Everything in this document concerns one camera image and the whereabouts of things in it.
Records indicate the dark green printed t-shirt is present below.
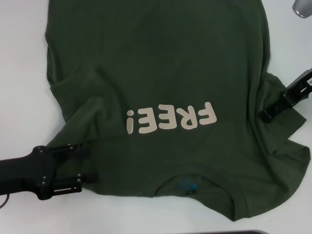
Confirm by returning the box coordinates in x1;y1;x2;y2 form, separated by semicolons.
44;0;310;215

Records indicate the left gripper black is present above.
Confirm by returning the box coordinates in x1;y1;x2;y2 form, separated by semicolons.
0;143;99;201

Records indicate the thin dark left gripper cable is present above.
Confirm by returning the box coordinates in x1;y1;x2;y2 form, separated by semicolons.
0;194;10;210

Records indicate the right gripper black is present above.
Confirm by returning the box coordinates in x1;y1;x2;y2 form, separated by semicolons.
259;69;312;123

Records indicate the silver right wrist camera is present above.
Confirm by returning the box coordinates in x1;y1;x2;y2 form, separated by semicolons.
292;0;312;18

